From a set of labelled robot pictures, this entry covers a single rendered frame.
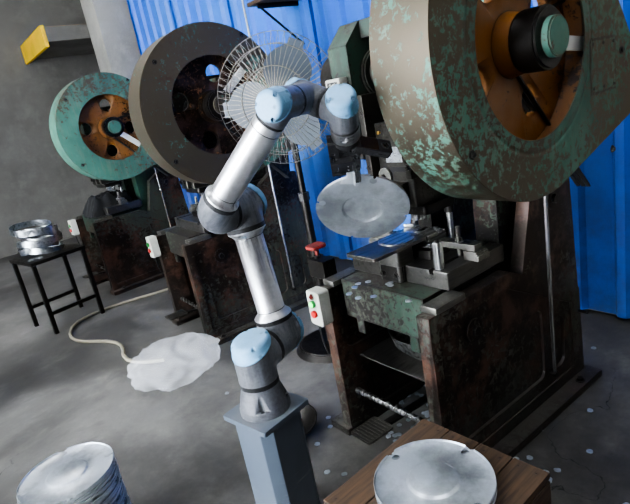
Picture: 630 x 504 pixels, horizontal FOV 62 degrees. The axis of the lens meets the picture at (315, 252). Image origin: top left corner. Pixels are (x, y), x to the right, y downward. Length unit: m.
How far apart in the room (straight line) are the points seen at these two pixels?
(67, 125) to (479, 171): 3.52
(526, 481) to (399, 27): 1.09
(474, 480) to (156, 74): 2.22
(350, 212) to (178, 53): 1.49
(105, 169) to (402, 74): 3.45
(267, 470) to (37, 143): 6.78
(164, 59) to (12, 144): 5.29
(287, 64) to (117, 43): 4.36
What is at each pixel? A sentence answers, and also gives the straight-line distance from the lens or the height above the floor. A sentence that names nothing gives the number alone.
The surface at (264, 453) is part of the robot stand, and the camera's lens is 1.61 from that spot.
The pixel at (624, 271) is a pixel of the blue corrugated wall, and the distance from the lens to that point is 2.84.
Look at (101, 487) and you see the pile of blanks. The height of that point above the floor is 0.28.
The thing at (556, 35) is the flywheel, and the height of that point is 1.33.
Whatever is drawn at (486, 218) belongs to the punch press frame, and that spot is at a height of 0.78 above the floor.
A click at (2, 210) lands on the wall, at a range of 7.92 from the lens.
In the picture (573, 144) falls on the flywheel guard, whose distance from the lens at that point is 1.71.
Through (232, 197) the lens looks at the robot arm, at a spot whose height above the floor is 1.09.
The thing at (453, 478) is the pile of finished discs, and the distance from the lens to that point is 1.41.
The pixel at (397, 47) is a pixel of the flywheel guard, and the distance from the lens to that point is 1.27.
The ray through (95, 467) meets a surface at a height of 0.31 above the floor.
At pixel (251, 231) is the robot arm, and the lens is 1.51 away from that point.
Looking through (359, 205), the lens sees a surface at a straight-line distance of 1.63.
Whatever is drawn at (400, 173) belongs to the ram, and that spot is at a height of 1.00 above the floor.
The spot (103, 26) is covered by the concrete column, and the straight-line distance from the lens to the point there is 6.64.
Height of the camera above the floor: 1.31
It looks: 17 degrees down
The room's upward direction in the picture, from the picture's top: 11 degrees counter-clockwise
